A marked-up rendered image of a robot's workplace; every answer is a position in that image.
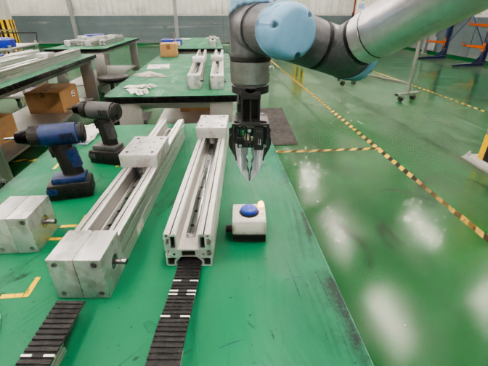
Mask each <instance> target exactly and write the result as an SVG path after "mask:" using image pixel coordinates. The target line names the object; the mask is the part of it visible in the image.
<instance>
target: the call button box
mask: <svg viewBox="0 0 488 366"><path fill-rule="evenodd" d="M244 205H245V204H234V205H233V211H232V225H226V232H232V241H233V242H265V241H266V228H267V221H266V213H265V205H264V207H258V204H253V205H255V206H256V207H257V213H256V214H254V215H250V216H248V215H245V214H243V213H241V207H242V206H244Z"/></svg>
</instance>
